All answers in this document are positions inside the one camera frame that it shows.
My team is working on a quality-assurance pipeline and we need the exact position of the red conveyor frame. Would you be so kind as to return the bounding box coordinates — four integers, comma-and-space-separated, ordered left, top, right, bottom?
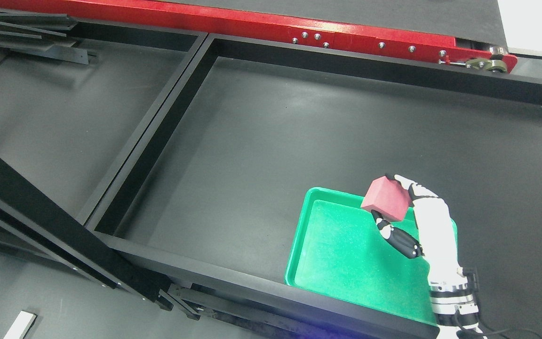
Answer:
0, 0, 518, 73

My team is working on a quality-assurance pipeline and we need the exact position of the green plastic tray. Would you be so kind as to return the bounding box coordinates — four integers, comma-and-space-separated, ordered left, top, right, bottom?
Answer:
285, 187, 435, 325

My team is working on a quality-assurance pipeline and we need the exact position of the black metal shelf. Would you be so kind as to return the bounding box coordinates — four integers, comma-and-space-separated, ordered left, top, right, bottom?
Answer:
0, 8, 208, 310
85, 34, 542, 339

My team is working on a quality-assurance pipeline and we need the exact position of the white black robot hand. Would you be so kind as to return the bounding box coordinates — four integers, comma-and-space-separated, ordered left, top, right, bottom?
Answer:
370, 174, 468, 292

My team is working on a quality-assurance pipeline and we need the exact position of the pink foam block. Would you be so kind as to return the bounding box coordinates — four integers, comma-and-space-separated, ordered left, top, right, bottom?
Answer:
360, 176, 412, 222

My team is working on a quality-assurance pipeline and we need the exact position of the white desk with T-leg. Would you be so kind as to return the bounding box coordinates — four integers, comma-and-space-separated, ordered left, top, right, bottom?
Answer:
3, 310, 38, 339

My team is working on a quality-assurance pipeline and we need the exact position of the black metal shelf left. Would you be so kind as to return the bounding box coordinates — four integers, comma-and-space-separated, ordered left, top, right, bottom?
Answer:
0, 8, 208, 310

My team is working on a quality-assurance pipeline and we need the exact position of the silver white robot forearm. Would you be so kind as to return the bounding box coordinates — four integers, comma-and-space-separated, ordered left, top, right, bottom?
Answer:
429, 275, 487, 339

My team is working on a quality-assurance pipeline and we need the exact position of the black metal shelf right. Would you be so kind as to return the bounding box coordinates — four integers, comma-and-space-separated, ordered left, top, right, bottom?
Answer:
85, 34, 542, 339

